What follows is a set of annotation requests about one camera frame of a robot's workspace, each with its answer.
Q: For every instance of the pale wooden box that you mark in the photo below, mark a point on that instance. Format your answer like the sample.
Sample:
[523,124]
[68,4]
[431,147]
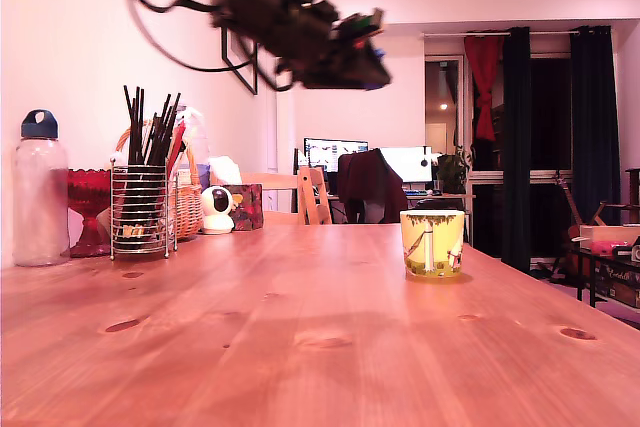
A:
[610,233]

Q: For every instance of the maroon jacket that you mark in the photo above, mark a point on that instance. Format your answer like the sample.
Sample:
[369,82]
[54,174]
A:
[365,177]

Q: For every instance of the white plastic bag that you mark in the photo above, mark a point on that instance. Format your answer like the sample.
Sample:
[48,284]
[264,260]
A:
[199,139]

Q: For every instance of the light wooden chair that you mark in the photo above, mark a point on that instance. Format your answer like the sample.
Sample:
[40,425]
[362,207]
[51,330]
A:
[271,181]

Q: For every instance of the black framed picture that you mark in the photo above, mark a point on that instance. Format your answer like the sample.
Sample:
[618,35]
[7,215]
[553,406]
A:
[245,74]

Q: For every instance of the white tissue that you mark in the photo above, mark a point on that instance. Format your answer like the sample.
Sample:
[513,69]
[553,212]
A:
[226,169]

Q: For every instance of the white instant camera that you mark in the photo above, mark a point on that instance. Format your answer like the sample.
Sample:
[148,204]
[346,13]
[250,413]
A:
[636,249]

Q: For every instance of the bright white computer monitor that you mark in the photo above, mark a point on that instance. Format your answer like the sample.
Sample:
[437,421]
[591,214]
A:
[412,164]

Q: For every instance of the pink object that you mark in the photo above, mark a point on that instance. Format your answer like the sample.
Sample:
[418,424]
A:
[605,247]

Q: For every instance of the wooden high chair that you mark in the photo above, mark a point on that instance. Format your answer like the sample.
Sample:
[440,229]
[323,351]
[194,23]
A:
[311,197]

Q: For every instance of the clear bottle with blue cap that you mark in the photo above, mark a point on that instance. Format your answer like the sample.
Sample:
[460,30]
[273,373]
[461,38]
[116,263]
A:
[40,197]

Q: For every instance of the dark board game box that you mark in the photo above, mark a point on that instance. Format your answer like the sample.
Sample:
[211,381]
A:
[622,282]

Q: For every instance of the computer monitor with windows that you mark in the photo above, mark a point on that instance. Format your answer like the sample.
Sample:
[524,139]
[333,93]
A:
[325,154]

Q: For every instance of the grey office chair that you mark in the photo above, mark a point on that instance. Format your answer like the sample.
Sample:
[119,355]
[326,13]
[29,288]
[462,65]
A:
[375,212]

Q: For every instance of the floral tissue box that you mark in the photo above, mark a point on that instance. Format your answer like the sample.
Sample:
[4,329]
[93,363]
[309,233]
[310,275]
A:
[248,209]

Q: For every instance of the black side table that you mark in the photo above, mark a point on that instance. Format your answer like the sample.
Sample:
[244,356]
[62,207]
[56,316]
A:
[593,287]

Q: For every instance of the yellow illustrated cup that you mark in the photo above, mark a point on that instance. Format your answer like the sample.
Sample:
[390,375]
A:
[432,247]

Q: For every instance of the small white round camera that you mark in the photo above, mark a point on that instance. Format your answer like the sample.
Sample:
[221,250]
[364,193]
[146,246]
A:
[218,219]

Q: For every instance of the wide black curtain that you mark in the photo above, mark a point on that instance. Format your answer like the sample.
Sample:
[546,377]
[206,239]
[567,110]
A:
[595,122]

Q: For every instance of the acoustic guitar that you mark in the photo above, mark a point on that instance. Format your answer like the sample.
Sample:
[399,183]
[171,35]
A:
[570,199]

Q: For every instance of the green potted plant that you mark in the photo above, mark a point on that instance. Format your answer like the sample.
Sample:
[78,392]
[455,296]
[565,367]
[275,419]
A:
[452,172]

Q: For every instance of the black chopstick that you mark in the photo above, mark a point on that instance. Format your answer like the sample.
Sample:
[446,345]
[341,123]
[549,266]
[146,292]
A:
[129,117]
[168,119]
[140,122]

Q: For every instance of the narrow black curtain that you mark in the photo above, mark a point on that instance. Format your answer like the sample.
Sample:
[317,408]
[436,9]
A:
[516,147]

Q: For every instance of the tied red curtain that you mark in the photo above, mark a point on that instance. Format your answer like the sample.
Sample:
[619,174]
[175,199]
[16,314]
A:
[484,62]

